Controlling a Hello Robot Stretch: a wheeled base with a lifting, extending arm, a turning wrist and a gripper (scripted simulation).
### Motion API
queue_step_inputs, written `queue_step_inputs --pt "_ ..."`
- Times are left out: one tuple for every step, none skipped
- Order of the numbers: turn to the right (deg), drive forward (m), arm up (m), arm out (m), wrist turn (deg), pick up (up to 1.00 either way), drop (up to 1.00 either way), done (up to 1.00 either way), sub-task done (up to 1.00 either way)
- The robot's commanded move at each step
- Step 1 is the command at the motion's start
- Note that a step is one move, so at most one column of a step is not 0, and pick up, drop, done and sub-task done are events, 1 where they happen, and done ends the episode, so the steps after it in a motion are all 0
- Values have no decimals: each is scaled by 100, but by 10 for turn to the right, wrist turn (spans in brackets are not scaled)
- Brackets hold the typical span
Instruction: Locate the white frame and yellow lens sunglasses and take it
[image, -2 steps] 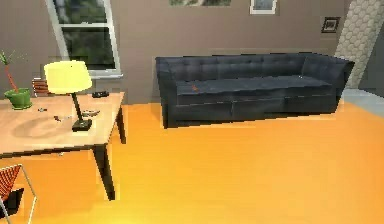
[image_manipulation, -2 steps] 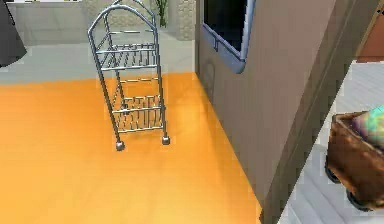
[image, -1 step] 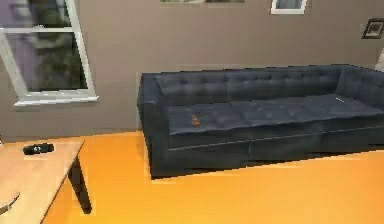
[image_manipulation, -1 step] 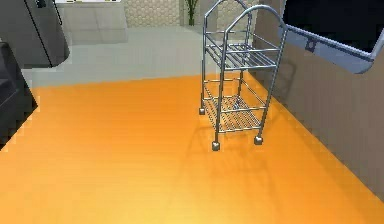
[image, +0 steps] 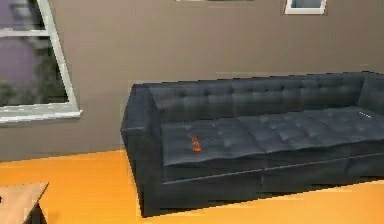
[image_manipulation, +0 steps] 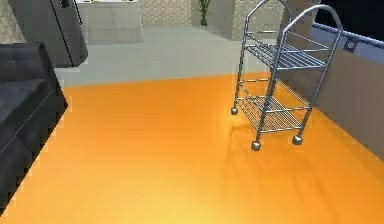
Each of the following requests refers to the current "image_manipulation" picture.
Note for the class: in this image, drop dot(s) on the green house plant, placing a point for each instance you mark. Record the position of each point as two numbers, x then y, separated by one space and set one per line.
203 11

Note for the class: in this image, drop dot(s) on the dark grey fridge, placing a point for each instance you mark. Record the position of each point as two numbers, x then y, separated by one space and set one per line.
50 30

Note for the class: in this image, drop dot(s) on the grey kitchen counter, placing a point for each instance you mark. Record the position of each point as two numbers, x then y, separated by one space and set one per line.
111 21

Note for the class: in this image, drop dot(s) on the black sofa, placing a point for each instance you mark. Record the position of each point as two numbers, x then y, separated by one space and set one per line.
23 100

